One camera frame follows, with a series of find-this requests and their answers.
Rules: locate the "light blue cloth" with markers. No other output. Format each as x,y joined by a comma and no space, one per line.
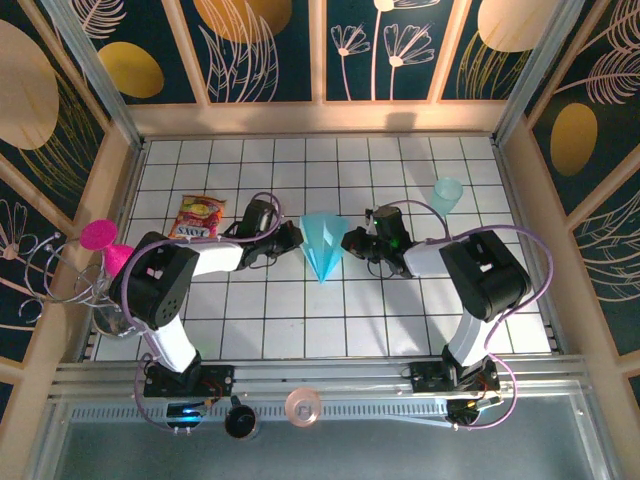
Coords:
322,245

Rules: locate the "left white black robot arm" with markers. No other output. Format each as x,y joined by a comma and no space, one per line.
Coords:
150,285

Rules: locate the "grey metal sheet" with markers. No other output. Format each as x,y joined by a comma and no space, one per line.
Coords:
325,455

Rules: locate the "colourful candy bag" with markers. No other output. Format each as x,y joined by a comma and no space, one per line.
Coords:
197,220

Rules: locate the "translucent teal plastic cup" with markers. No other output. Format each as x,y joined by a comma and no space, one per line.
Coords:
447,192

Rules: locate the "perforated metal strip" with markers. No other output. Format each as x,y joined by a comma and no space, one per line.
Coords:
360,411

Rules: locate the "pink wine glass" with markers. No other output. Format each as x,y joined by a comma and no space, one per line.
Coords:
100,235

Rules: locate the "black round cap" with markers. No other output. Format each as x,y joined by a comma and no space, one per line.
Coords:
240,422

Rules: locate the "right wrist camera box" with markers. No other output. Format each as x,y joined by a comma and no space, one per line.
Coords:
389,221

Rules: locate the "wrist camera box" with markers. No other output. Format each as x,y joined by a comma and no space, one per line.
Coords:
260,216
389,221

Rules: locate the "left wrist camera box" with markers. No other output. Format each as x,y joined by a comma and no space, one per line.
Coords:
260,216

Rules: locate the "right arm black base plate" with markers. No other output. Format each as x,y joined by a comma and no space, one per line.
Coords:
425,377

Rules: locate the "aluminium mounting rail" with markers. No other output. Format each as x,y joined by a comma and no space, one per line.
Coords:
325,375

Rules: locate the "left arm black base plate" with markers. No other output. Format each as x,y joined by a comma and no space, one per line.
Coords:
220,380

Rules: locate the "aluminium frame post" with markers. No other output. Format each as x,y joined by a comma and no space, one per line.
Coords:
535,70
95,70

